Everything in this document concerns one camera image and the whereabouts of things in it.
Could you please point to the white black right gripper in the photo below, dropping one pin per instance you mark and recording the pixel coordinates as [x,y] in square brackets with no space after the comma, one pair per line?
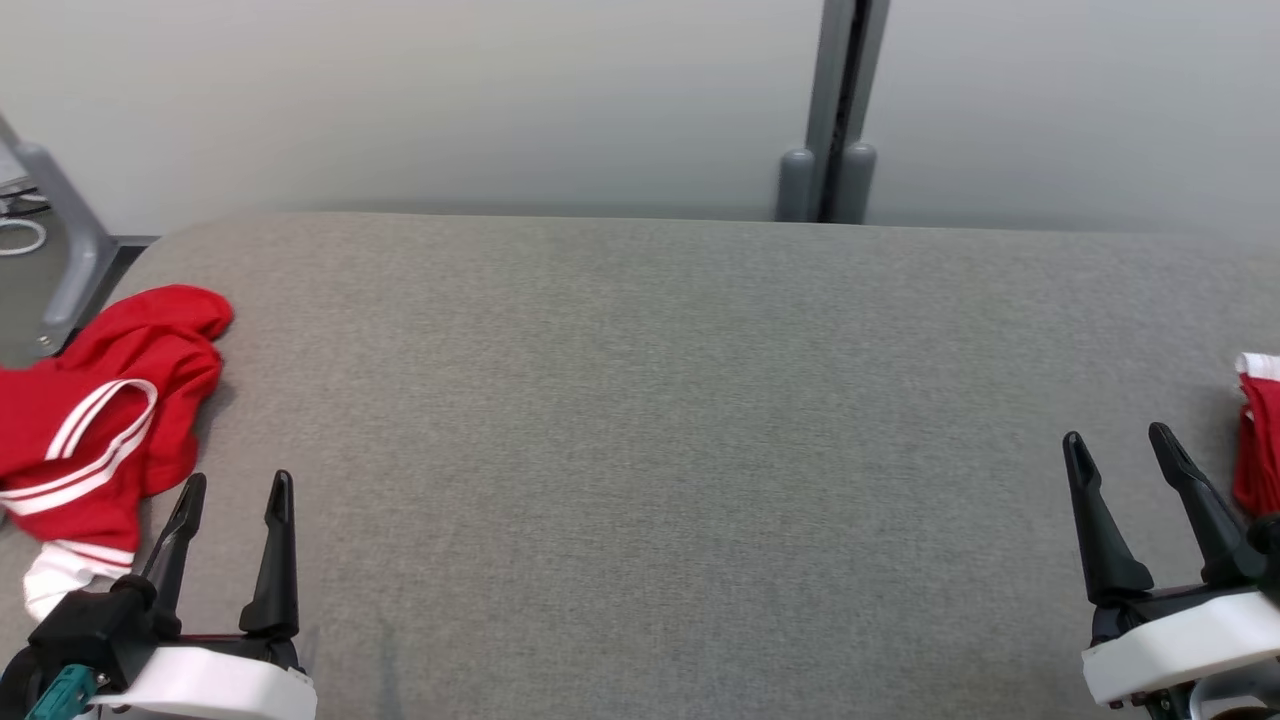
[1180,645]

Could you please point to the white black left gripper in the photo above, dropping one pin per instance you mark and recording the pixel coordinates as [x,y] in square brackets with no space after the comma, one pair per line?
[220,685]

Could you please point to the red shorts white waistband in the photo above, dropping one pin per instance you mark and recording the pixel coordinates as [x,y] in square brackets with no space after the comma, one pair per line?
[1262,440]

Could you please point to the red jersey number 33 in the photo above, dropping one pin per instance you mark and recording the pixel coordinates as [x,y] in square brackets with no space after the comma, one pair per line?
[120,340]

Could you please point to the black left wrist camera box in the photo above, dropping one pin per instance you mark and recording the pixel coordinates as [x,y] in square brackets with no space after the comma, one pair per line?
[95,630]

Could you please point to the teal left camera connector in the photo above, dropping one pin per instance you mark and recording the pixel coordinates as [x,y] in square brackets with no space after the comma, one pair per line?
[60,695]

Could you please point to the grey partition frame leg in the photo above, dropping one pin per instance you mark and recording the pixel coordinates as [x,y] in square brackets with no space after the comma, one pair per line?
[80,240]

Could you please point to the grey partition post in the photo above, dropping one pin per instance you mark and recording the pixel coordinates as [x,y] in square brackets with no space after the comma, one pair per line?
[830,100]

